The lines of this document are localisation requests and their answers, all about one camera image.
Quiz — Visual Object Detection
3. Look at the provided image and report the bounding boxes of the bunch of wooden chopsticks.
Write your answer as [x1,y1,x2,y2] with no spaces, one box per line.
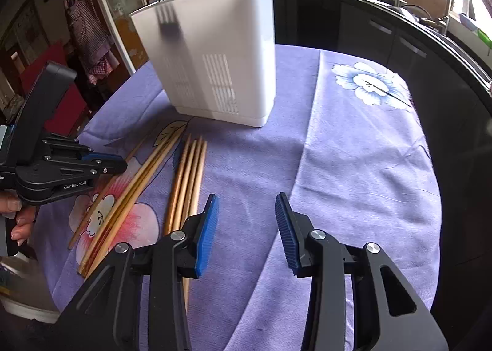
[68,120,208,313]

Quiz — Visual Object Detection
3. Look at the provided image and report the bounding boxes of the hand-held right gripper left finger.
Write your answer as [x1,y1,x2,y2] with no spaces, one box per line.
[58,193,220,351]

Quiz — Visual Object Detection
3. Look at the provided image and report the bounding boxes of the purple floral tablecloth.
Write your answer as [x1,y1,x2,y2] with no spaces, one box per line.
[33,44,441,351]

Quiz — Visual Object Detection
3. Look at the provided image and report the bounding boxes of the dark pan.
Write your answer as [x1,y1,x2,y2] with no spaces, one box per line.
[400,3,428,23]

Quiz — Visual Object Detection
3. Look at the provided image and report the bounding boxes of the checked apron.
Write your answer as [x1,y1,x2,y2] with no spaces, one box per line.
[62,0,117,85]

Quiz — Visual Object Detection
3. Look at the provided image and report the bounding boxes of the dark base cabinets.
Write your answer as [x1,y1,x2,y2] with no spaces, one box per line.
[274,0,492,313]

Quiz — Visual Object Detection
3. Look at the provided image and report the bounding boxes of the green plastic containers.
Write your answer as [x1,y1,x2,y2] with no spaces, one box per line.
[459,13,492,46]

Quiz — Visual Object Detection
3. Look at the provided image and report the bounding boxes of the large framed wall poster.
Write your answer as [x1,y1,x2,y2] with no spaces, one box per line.
[0,0,40,67]

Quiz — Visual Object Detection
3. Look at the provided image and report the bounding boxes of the person's left hand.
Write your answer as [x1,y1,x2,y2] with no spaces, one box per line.
[0,190,38,246]

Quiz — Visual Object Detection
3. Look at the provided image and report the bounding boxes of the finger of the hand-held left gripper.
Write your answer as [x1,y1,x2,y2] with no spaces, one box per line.
[42,135,95,156]
[17,152,128,183]

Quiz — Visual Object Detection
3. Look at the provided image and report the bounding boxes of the white rounded container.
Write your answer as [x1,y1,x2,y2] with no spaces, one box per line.
[0,255,63,323]

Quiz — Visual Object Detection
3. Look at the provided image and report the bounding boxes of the wooden chair with red cover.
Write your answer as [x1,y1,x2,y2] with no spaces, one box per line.
[19,41,93,136]

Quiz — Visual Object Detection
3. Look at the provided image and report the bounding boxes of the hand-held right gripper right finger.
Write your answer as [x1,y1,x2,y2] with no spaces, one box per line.
[275,193,448,351]

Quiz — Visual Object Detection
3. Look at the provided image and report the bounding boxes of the white plastic utensil holder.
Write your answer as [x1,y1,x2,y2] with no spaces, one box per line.
[129,0,276,128]

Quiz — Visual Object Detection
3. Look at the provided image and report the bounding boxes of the steel sink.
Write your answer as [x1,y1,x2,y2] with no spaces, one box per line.
[434,28,492,81]

